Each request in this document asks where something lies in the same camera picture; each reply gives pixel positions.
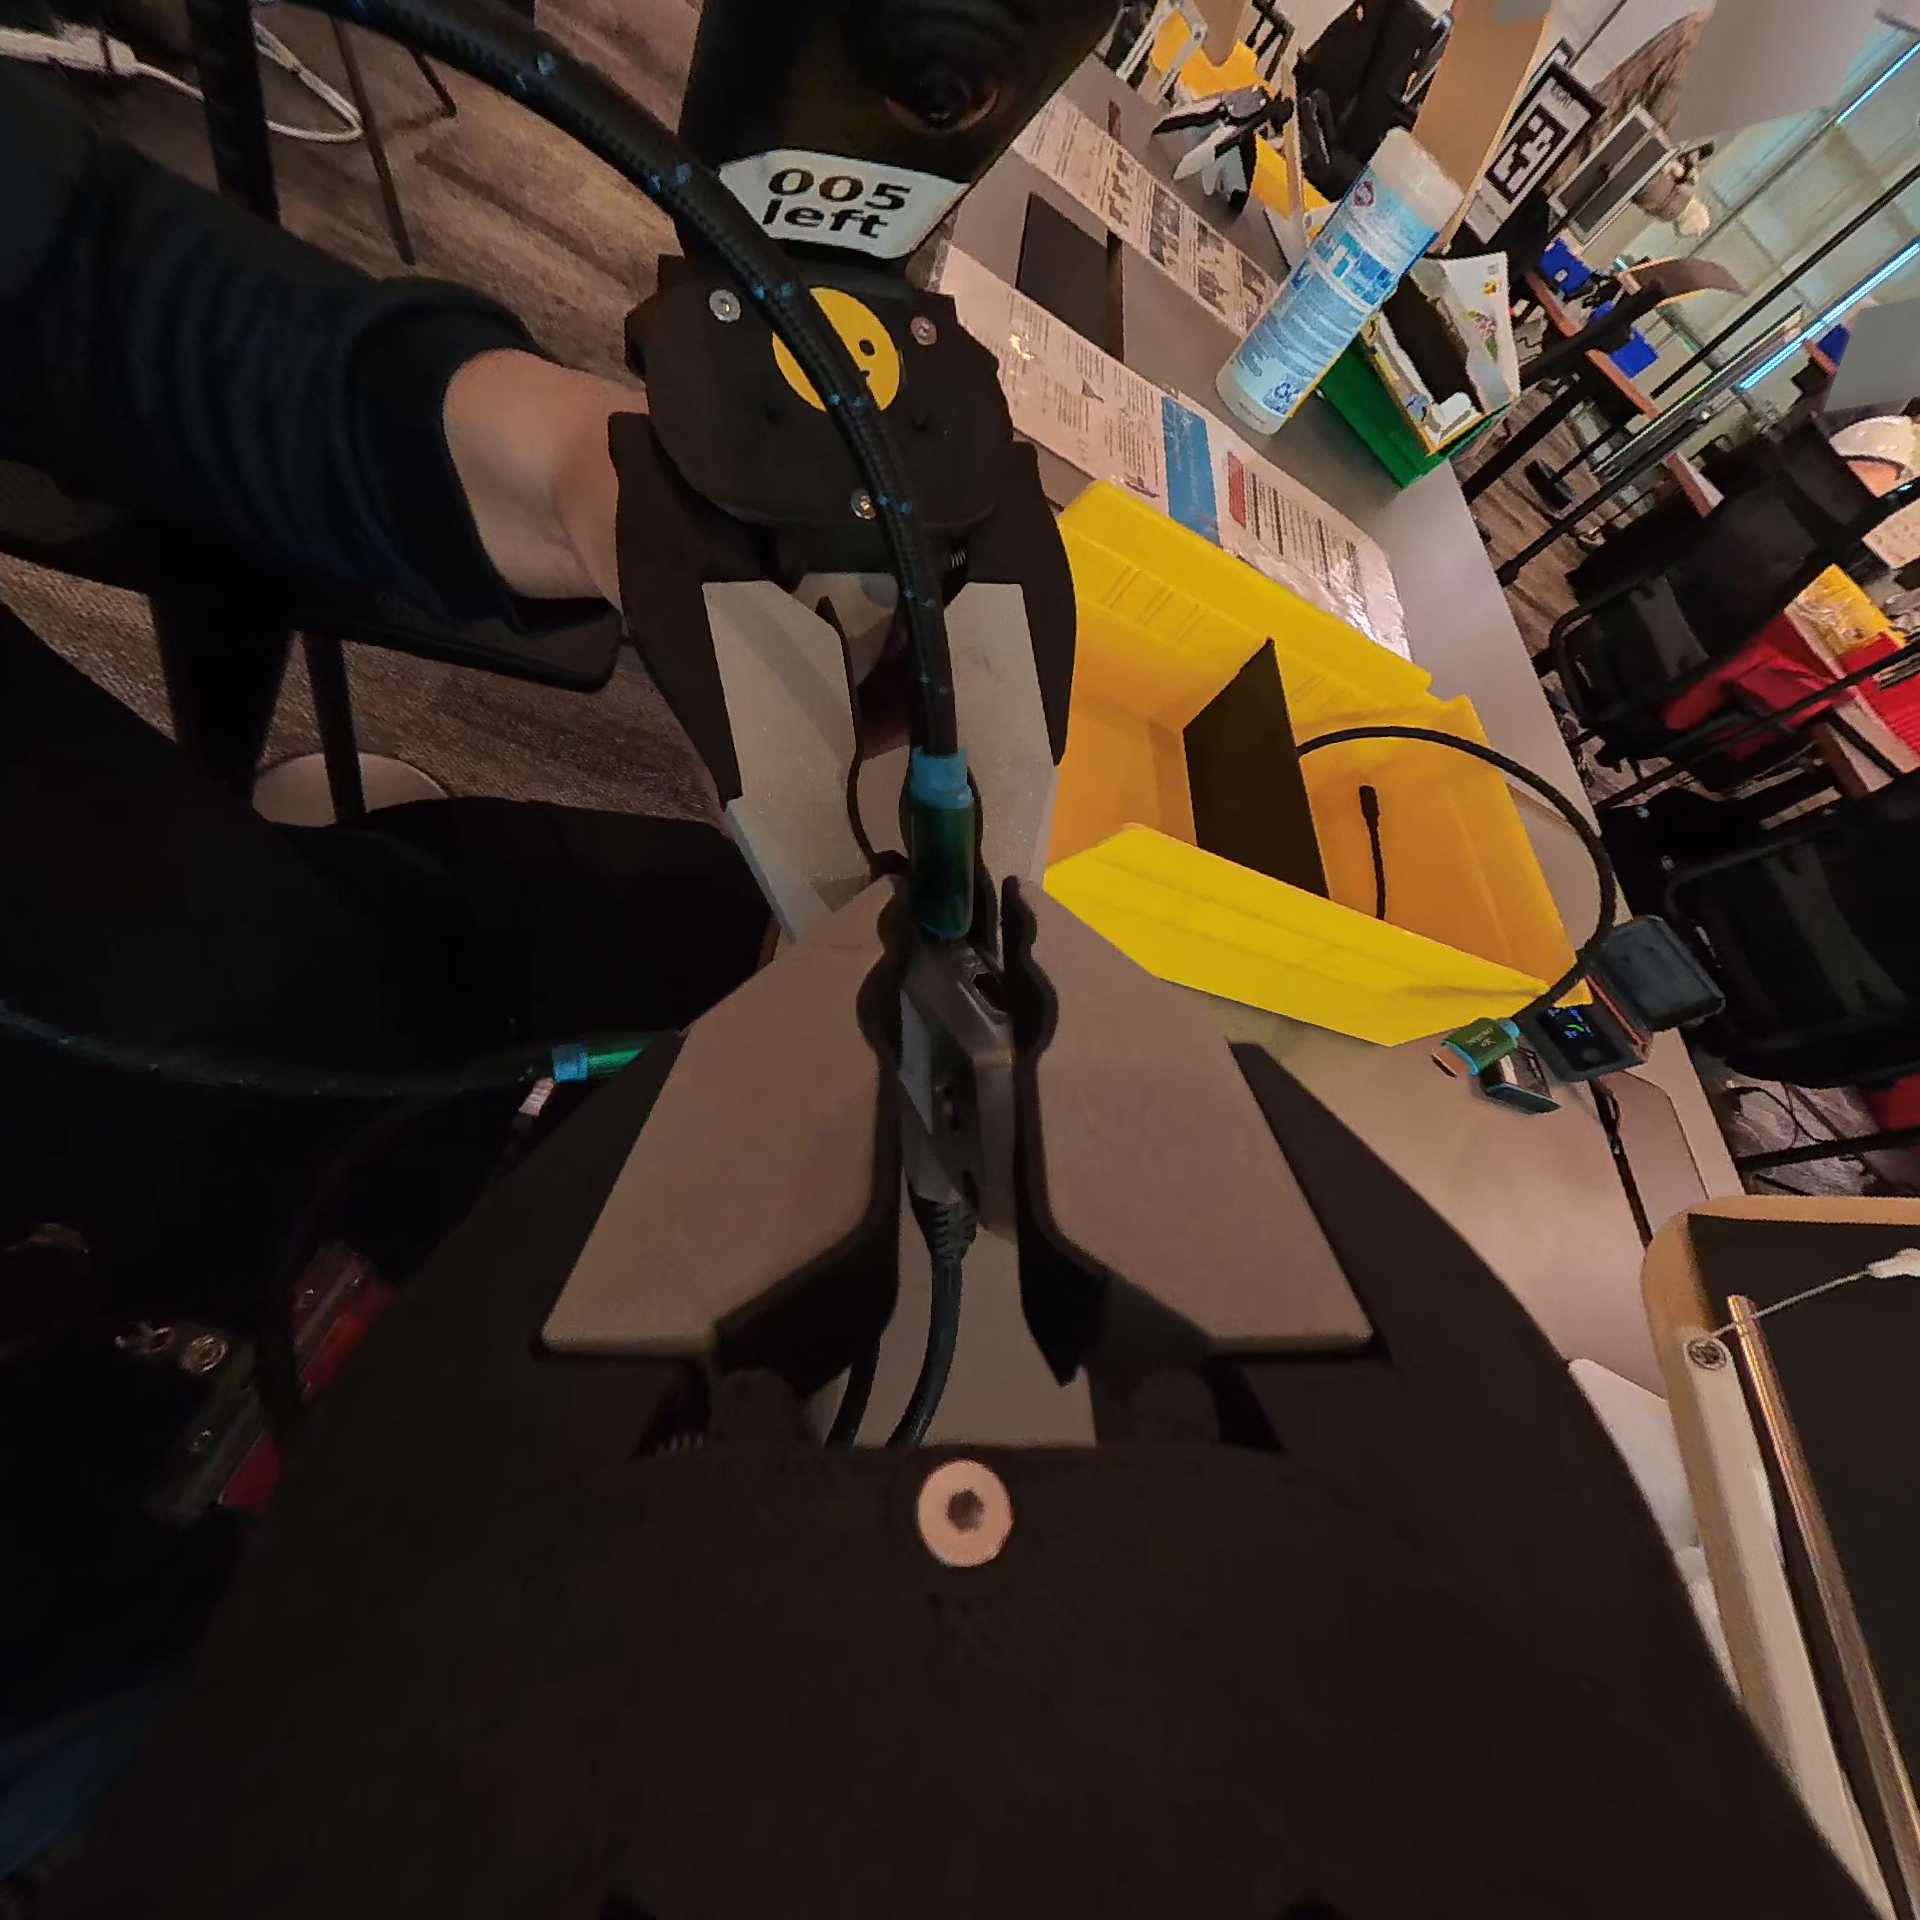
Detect thin black switch cable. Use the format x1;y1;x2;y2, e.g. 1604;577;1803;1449
832;1184;973;1449

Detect person's left hand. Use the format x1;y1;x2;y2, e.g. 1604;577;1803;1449
441;353;648;605

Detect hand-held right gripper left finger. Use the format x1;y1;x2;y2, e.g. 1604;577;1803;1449
540;879;917;1384

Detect white printed carton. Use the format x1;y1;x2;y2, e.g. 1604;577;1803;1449
1388;248;1518;452

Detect black flat panel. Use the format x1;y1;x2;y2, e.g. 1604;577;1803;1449
1014;192;1124;325

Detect white floor cable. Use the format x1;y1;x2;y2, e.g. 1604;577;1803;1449
0;23;367;153

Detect black sheet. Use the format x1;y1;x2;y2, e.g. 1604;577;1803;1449
1687;1216;1920;1802

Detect black office chair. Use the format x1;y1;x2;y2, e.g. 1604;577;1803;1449
1640;772;1920;1088

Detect red black object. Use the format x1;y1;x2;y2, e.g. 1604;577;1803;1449
119;1245;400;1517

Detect yellow storage bin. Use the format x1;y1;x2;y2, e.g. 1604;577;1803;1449
1043;480;1549;1048

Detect dark device with screen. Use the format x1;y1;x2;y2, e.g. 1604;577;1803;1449
1585;914;1729;1037

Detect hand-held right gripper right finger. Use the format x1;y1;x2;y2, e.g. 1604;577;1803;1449
997;879;1373;1384

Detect black hdmi cable green plugs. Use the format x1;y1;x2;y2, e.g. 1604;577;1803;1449
0;1002;681;1104
1431;1018;1565;1116
292;0;992;944

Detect laminated instruction sheet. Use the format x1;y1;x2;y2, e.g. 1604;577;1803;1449
936;241;1413;663

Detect black bin divider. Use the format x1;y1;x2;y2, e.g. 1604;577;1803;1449
1182;641;1332;899

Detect white wipes bottle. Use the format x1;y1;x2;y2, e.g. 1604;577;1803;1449
1216;128;1470;436

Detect green box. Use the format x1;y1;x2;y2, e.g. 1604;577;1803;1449
1317;323;1508;490

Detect grey hdmi switch box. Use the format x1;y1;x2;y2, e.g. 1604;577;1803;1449
896;938;1029;1203

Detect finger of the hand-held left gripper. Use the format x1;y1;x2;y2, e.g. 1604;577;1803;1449
942;577;1061;889
701;573;903;944

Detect person's left forearm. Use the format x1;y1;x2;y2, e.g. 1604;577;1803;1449
0;60;548;634

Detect printed instruction sheet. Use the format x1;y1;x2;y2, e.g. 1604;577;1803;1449
1019;93;1284;336

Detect wooden book stand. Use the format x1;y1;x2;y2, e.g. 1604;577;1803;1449
1567;1197;1920;1920

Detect black tripod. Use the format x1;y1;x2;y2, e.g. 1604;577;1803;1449
188;0;453;266

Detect black white tool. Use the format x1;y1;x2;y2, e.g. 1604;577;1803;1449
1152;82;1296;204

